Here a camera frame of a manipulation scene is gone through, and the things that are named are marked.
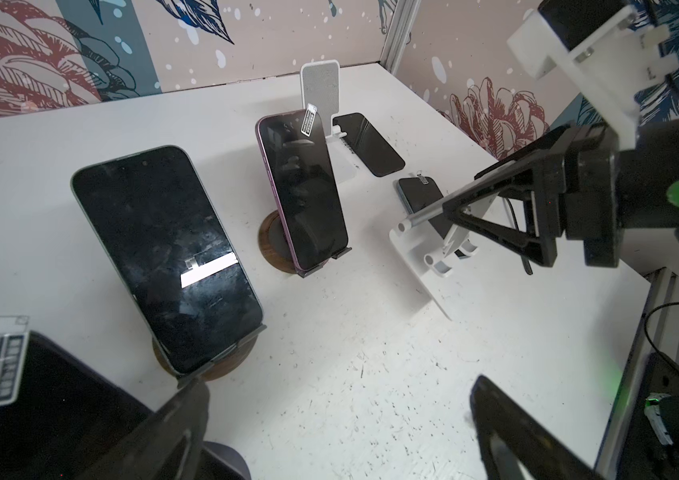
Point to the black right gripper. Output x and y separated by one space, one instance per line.
570 191

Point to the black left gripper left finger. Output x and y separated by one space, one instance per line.
167 445

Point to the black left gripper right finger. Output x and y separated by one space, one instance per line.
513 444

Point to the black phone with teal edge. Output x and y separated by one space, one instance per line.
418 192

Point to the white folding phone stand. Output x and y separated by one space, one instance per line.
441 265

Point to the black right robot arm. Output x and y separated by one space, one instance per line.
647 177

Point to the grey round phone stand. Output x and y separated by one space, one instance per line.
221 462

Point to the round wooden stand left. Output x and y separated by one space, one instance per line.
216 369

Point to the round wooden stand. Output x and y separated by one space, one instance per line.
274 248
216 369

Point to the black phone on grey stand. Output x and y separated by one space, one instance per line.
57 415

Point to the round wooden stand right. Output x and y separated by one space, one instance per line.
274 248

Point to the green-edged phone on wooden stand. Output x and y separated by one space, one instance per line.
153 218

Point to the white phone stand rear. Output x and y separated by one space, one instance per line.
320 86

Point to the purple phone on wooden stand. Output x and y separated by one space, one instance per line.
299 170

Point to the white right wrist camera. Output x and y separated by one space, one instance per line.
596 46

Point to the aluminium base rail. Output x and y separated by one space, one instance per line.
652 367

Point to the aluminium frame corner post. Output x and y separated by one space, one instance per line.
397 19

